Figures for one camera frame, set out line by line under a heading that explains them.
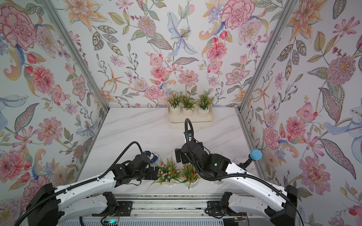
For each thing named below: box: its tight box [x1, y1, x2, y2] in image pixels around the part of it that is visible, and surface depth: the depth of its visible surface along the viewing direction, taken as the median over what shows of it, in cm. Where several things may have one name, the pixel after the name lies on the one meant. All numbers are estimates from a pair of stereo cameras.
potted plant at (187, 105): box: [179, 92, 198, 117], surface depth 110 cm
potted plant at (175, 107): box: [166, 91, 183, 116], surface depth 112 cm
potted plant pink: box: [146, 157, 188, 193], surface depth 75 cm
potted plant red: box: [180, 162, 201, 189], surface depth 74 cm
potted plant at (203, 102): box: [196, 92, 215, 119], surface depth 113 cm
